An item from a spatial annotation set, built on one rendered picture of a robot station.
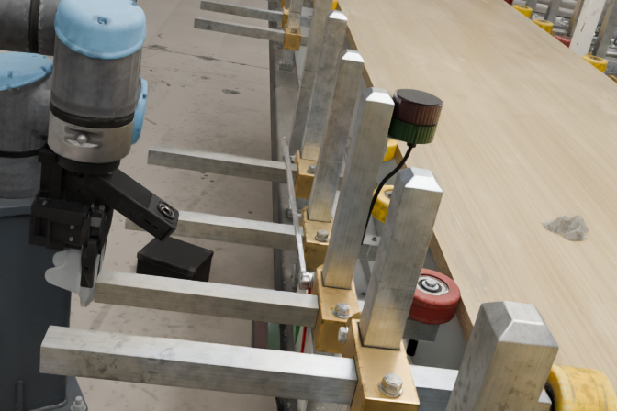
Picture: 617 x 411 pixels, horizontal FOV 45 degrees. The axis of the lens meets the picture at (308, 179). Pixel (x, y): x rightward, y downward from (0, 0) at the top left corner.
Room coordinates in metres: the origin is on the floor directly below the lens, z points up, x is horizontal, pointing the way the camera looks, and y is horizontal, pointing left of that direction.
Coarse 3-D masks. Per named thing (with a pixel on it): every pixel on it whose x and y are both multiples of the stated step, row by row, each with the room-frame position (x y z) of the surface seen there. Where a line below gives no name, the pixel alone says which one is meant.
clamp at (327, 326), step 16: (320, 272) 0.86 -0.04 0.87; (320, 288) 0.82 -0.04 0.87; (336, 288) 0.83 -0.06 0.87; (352, 288) 0.84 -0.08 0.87; (320, 304) 0.79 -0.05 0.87; (336, 304) 0.79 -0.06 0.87; (352, 304) 0.80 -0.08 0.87; (320, 320) 0.76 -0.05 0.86; (336, 320) 0.76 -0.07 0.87; (320, 336) 0.76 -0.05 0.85; (336, 336) 0.76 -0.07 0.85; (336, 352) 0.76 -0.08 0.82
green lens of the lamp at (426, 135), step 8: (392, 120) 0.84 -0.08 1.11; (392, 128) 0.84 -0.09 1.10; (400, 128) 0.83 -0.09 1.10; (408, 128) 0.82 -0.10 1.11; (416, 128) 0.82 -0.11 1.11; (424, 128) 0.83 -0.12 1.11; (432, 128) 0.84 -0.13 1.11; (392, 136) 0.83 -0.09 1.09; (400, 136) 0.83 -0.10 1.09; (408, 136) 0.82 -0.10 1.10; (416, 136) 0.82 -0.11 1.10; (424, 136) 0.83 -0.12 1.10; (432, 136) 0.84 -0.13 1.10
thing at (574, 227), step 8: (560, 216) 1.11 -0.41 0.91; (576, 216) 1.12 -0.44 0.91; (544, 224) 1.08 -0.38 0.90; (552, 224) 1.07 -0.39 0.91; (560, 224) 1.08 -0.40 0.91; (568, 224) 1.08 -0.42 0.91; (576, 224) 1.08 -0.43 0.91; (584, 224) 1.09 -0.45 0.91; (560, 232) 1.06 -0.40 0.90; (568, 232) 1.06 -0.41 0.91; (576, 232) 1.05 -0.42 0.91; (584, 232) 1.08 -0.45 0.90
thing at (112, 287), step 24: (96, 288) 0.75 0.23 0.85; (120, 288) 0.76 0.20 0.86; (144, 288) 0.76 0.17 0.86; (168, 288) 0.77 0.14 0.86; (192, 288) 0.78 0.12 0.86; (216, 288) 0.79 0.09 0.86; (240, 288) 0.80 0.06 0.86; (192, 312) 0.77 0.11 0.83; (216, 312) 0.77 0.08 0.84; (240, 312) 0.78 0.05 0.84; (264, 312) 0.78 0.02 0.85; (288, 312) 0.78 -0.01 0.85; (312, 312) 0.79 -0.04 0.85; (408, 336) 0.80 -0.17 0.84; (432, 336) 0.81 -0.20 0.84
